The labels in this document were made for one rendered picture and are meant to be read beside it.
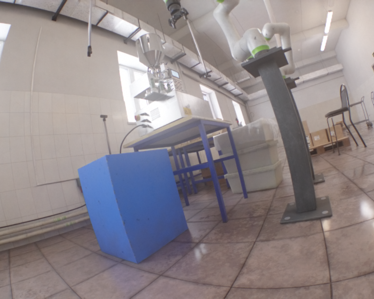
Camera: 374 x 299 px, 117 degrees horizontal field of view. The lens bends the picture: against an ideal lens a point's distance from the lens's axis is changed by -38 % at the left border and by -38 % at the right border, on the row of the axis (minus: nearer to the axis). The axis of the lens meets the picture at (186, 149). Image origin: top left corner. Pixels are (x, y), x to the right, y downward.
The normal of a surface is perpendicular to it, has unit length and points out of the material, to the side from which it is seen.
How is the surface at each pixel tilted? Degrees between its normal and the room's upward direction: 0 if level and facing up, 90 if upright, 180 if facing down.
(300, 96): 90
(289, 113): 90
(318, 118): 90
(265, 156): 96
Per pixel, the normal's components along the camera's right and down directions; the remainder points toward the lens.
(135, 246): 0.80, -0.25
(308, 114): -0.54, 0.07
